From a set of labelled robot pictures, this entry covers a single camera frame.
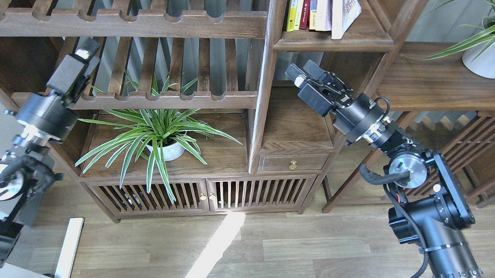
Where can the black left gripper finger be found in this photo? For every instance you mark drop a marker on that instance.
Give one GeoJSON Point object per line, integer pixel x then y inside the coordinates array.
{"type": "Point", "coordinates": [86, 53]}

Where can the brass drawer knob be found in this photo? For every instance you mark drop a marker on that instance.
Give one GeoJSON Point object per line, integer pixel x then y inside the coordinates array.
{"type": "Point", "coordinates": [292, 165]}

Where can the red book with globe cover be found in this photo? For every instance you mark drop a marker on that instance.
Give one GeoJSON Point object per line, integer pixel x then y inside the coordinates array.
{"type": "Point", "coordinates": [312, 15]}

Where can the white plant pot at right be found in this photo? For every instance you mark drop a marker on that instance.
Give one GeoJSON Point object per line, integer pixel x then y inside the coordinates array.
{"type": "Point", "coordinates": [480, 62]}

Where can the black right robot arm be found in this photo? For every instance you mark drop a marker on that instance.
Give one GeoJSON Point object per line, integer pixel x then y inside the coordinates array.
{"type": "Point", "coordinates": [429, 207]}

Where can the white plant pot on shelf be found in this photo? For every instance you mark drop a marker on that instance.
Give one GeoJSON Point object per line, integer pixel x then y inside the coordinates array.
{"type": "Point", "coordinates": [171, 151]}

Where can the light yellow book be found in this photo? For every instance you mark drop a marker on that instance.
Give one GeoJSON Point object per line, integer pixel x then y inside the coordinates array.
{"type": "Point", "coordinates": [298, 15]}

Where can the dark wooden bookshelf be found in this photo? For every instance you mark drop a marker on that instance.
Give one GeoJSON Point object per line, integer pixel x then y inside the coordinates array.
{"type": "Point", "coordinates": [215, 55]}

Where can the spider plant at right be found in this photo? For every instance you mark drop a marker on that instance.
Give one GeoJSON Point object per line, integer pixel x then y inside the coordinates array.
{"type": "Point", "coordinates": [485, 37]}

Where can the white table leg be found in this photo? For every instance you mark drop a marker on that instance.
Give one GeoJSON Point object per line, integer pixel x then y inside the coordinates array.
{"type": "Point", "coordinates": [69, 248]}

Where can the spider plant on shelf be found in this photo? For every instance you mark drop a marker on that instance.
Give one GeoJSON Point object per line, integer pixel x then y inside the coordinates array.
{"type": "Point", "coordinates": [147, 135]}

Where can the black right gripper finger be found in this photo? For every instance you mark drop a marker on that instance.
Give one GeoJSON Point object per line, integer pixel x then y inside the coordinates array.
{"type": "Point", "coordinates": [314, 70]}
{"type": "Point", "coordinates": [299, 78]}

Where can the white book red label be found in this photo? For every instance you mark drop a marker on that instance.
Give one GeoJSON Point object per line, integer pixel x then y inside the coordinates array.
{"type": "Point", "coordinates": [344, 13]}

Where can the dark red book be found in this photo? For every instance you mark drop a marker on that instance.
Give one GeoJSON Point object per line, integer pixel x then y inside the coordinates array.
{"type": "Point", "coordinates": [305, 13]}

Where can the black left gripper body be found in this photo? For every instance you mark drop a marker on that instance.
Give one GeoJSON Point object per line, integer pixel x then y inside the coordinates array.
{"type": "Point", "coordinates": [50, 118]}

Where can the dark wooden side shelf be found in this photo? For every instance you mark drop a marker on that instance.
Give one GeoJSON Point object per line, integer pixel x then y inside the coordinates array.
{"type": "Point", "coordinates": [415, 86]}

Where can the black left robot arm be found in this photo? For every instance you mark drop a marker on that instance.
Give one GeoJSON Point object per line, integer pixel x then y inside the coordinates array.
{"type": "Point", "coordinates": [24, 176]}

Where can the white book with barcode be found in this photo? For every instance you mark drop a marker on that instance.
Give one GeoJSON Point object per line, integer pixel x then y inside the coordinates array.
{"type": "Point", "coordinates": [323, 15]}

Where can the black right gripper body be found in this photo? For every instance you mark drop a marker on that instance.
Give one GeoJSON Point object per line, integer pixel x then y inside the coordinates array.
{"type": "Point", "coordinates": [356, 118]}

